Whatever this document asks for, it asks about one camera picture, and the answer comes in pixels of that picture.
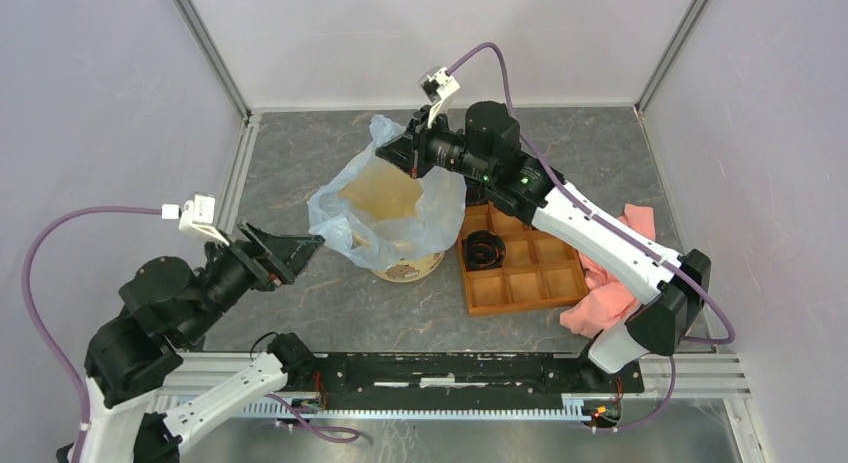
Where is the orange compartment tray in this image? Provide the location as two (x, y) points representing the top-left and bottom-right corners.
(457, 203), (588, 317)

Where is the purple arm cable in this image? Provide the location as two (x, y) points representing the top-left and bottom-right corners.
(21, 205), (362, 463)
(447, 41), (738, 435)

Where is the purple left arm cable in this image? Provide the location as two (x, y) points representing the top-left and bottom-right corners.
(21, 205), (362, 463)

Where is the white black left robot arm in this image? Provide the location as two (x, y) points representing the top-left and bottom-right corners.
(56, 222), (324, 462)

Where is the pink cloth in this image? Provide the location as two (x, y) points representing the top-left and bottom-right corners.
(559, 203), (656, 338)

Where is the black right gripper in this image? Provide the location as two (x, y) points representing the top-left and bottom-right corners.
(375, 104), (495, 184)

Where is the yellow capybara trash bin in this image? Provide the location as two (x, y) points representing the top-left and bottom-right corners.
(338, 159), (444, 283)

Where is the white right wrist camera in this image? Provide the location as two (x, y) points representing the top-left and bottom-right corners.
(419, 67), (460, 129)

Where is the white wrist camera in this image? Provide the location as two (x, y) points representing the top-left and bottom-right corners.
(160, 193), (230, 246)
(419, 67), (460, 129)

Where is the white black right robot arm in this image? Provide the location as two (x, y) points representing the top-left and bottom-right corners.
(376, 101), (711, 391)

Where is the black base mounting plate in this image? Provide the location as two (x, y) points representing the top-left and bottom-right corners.
(282, 352), (645, 411)

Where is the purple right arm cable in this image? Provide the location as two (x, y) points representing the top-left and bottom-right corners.
(447, 41), (738, 435)

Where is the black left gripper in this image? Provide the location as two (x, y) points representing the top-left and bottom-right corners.
(183, 215), (330, 342)

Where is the aluminium frame rail front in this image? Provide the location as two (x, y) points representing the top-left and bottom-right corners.
(159, 352), (752, 400)

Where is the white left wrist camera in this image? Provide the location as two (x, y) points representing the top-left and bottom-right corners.
(160, 193), (230, 246)

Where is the light blue plastic trash bag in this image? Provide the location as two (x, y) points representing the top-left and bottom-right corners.
(307, 115), (466, 272)

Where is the white slotted cable duct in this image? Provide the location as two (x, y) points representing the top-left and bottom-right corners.
(236, 397), (590, 423)

